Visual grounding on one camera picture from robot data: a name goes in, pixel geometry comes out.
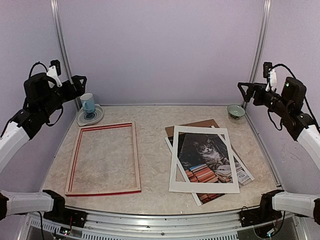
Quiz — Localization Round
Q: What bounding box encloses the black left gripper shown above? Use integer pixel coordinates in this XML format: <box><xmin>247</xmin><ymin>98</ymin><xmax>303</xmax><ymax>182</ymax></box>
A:
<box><xmin>39</xmin><ymin>74</ymin><xmax>87</xmax><ymax>118</ymax></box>

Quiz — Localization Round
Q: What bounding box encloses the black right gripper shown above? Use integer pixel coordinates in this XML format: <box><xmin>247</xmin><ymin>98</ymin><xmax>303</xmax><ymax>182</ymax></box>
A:
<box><xmin>238</xmin><ymin>82</ymin><xmax>292</xmax><ymax>118</ymax></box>

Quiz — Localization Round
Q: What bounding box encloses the red wooden picture frame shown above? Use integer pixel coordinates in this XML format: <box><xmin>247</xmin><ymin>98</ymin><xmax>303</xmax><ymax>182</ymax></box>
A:
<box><xmin>65</xmin><ymin>122</ymin><xmax>142</xmax><ymax>197</ymax></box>

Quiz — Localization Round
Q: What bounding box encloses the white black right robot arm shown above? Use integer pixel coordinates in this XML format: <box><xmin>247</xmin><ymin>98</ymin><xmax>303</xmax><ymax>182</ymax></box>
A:
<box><xmin>237</xmin><ymin>62</ymin><xmax>320</xmax><ymax>226</ymax></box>

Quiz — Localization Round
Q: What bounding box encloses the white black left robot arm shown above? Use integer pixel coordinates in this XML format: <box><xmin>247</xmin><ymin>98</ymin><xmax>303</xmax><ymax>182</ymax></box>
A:
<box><xmin>0</xmin><ymin>60</ymin><xmax>87</xmax><ymax>223</ymax></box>

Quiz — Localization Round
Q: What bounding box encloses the cat and books photo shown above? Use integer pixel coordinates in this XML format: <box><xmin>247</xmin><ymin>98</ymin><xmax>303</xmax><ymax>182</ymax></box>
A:
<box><xmin>164</xmin><ymin>133</ymin><xmax>255</xmax><ymax>207</ymax></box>

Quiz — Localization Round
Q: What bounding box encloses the light blue mug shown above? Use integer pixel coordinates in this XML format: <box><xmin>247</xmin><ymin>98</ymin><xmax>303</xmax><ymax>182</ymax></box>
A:
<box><xmin>80</xmin><ymin>93</ymin><xmax>95</xmax><ymax>114</ymax></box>

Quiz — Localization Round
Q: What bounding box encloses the pale green ceramic bowl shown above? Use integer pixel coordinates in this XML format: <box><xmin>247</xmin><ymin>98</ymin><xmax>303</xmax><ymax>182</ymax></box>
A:
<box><xmin>226</xmin><ymin>104</ymin><xmax>246</xmax><ymax>120</ymax></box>

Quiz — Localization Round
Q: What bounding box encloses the white blue swirl plate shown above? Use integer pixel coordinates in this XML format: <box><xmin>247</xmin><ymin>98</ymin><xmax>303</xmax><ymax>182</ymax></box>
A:
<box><xmin>75</xmin><ymin>103</ymin><xmax>105</xmax><ymax>127</ymax></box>

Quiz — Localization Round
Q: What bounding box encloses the brown backing board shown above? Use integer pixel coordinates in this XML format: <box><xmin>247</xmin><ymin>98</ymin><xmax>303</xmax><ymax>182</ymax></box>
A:
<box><xmin>165</xmin><ymin>118</ymin><xmax>241</xmax><ymax>161</ymax></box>

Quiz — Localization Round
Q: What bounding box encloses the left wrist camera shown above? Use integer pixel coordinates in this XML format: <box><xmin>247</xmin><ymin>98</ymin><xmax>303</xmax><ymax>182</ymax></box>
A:
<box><xmin>46</xmin><ymin>59</ymin><xmax>63</xmax><ymax>88</ymax></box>

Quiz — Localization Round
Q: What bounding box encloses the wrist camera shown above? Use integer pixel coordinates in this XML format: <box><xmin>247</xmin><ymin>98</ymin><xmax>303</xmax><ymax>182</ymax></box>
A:
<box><xmin>46</xmin><ymin>59</ymin><xmax>63</xmax><ymax>88</ymax></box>
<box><xmin>263</xmin><ymin>62</ymin><xmax>278</xmax><ymax>92</ymax></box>

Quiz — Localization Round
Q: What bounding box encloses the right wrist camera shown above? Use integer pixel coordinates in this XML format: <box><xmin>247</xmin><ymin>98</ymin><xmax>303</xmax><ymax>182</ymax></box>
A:
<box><xmin>263</xmin><ymin>62</ymin><xmax>278</xmax><ymax>92</ymax></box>

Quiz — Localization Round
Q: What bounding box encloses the left aluminium corner post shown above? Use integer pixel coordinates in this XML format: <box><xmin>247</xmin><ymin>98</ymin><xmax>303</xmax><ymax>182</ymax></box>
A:
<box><xmin>49</xmin><ymin>0</ymin><xmax>81</xmax><ymax>111</ymax></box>

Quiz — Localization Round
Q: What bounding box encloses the aluminium corner post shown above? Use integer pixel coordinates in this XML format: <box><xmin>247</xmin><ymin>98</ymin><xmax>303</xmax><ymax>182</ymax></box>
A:
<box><xmin>243</xmin><ymin>0</ymin><xmax>272</xmax><ymax>111</ymax></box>
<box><xmin>49</xmin><ymin>0</ymin><xmax>81</xmax><ymax>111</ymax></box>

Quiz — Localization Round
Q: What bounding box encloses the right aluminium corner post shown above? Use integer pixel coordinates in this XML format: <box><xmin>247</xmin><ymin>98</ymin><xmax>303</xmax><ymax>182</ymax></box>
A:
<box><xmin>243</xmin><ymin>0</ymin><xmax>272</xmax><ymax>111</ymax></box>

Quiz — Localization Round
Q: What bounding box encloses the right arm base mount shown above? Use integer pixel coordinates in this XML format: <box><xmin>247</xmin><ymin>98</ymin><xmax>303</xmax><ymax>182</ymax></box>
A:
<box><xmin>239</xmin><ymin>189</ymin><xmax>284</xmax><ymax>227</ymax></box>

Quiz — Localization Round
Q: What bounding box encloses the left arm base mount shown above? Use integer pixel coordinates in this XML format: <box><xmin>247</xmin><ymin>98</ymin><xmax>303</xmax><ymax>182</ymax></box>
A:
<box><xmin>43</xmin><ymin>189</ymin><xmax>88</xmax><ymax>228</ymax></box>

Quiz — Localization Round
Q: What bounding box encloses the front aluminium rail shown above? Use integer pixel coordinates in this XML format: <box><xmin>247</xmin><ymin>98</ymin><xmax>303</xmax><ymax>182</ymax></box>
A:
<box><xmin>17</xmin><ymin>209</ymin><xmax>310</xmax><ymax>240</ymax></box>

